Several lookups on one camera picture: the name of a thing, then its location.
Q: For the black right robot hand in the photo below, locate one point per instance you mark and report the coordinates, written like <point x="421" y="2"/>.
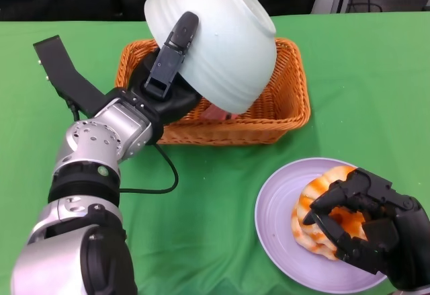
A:
<point x="403" y="234"/>

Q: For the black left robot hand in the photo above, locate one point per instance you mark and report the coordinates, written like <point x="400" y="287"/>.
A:
<point x="174" y="107"/>

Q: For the salmon pink cake slice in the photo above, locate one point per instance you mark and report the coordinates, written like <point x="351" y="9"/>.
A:
<point x="218" y="113"/>

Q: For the pale grey-green bowl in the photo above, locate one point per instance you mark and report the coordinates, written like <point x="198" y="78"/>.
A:
<point x="228" y="46"/>

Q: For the orange striped pumpkin bread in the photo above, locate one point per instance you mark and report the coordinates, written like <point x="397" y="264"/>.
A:
<point x="322" y="251"/>
<point x="315" y="187"/>

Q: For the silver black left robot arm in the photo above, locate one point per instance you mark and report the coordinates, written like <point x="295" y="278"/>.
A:
<point x="94" y="140"/>

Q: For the orange wicker basket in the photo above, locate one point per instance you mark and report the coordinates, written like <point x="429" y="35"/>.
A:
<point x="289" y="107"/>

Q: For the lavender round plate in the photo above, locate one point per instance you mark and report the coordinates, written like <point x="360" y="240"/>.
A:
<point x="279" y="207"/>

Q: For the green tablecloth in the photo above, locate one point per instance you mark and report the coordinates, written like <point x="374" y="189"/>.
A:
<point x="218" y="207"/>

